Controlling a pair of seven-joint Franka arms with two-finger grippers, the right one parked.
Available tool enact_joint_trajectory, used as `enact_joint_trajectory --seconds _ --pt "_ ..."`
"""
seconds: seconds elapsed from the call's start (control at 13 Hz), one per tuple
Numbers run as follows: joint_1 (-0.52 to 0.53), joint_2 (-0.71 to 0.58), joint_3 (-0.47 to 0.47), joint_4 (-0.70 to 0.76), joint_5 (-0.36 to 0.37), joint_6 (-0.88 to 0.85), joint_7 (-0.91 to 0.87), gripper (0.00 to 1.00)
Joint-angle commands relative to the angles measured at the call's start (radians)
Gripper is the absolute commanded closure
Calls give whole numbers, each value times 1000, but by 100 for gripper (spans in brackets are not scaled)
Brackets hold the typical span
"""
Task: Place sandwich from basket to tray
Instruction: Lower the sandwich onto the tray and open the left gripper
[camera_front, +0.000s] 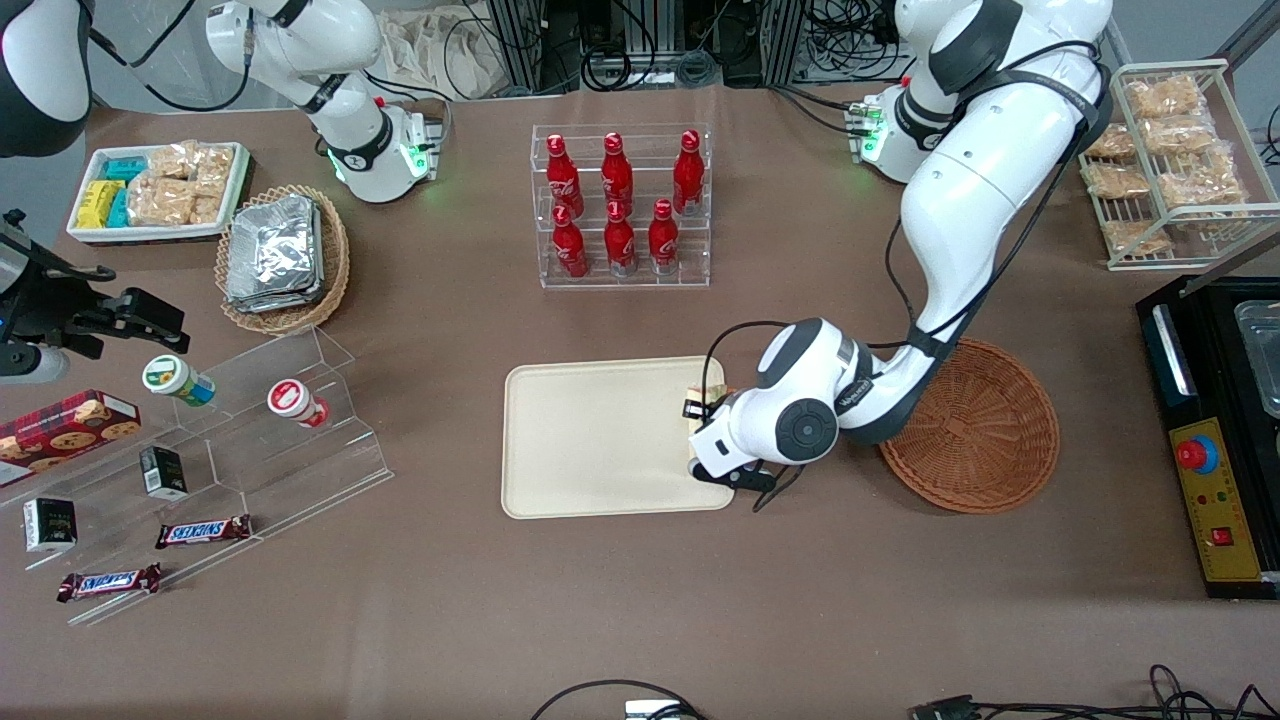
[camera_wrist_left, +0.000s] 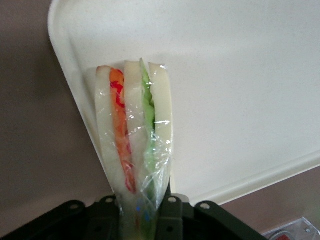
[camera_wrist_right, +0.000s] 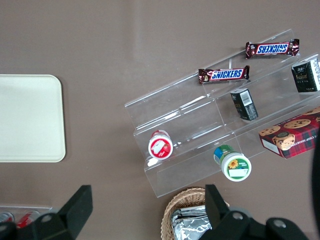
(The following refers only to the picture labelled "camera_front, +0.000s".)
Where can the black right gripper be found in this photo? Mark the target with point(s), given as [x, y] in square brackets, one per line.
[52, 303]

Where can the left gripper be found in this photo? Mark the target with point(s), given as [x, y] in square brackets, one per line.
[716, 405]

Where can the triangle sandwich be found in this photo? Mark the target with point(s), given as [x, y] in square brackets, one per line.
[708, 391]

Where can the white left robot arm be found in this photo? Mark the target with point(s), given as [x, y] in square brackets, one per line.
[960, 200]

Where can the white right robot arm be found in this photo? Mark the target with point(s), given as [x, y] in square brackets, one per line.
[290, 40]

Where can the cream rectangular plastic tray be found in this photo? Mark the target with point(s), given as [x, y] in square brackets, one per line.
[600, 440]

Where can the light wicker basket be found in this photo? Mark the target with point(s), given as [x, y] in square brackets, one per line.
[335, 250]

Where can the brown wicker basket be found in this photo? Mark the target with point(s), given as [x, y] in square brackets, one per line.
[970, 440]

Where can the green lidded sunflower cup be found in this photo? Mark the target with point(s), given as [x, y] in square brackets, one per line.
[170, 378]

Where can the white rectangular snack bin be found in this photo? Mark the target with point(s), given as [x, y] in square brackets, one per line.
[160, 235]

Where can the teal snack pack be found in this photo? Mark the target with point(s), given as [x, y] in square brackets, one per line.
[119, 210]
[125, 168]

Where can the red plaid cookie box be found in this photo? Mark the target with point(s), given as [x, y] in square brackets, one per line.
[65, 428]

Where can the yellow snack pack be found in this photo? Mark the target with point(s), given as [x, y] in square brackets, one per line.
[98, 203]

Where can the clear bag of crackers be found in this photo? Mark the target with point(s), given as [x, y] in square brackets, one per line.
[1165, 96]
[1180, 135]
[1135, 238]
[1118, 181]
[1200, 182]
[206, 210]
[160, 202]
[215, 168]
[175, 160]
[1110, 143]

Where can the clear acrylic bottle rack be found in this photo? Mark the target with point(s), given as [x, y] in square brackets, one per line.
[625, 285]

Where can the small black carton box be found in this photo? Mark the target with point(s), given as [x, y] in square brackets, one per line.
[50, 525]
[162, 473]

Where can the foil wrapped pack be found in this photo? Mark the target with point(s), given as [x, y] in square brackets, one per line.
[280, 304]
[270, 245]

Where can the red cola bottle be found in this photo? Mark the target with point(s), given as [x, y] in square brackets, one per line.
[620, 243]
[688, 172]
[663, 240]
[617, 172]
[563, 175]
[570, 248]

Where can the red lidded yogurt cup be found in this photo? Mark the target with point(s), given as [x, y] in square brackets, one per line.
[292, 400]

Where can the Snickers chocolate bar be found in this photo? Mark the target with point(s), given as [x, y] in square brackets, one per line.
[108, 582]
[203, 531]

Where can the clear acrylic stepped display stand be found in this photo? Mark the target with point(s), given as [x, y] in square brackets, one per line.
[300, 470]

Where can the beige cloth bag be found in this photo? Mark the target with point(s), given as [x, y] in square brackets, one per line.
[440, 50]

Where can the black control box yellow panel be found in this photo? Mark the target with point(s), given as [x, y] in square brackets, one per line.
[1165, 420]

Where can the clear plastic container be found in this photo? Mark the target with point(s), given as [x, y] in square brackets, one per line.
[1262, 350]

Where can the black left wrist camera bracket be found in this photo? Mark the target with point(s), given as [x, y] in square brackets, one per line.
[745, 478]

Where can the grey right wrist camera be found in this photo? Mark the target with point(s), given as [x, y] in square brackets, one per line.
[30, 365]

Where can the aluminium frame post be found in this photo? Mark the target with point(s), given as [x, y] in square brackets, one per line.
[520, 45]
[785, 40]

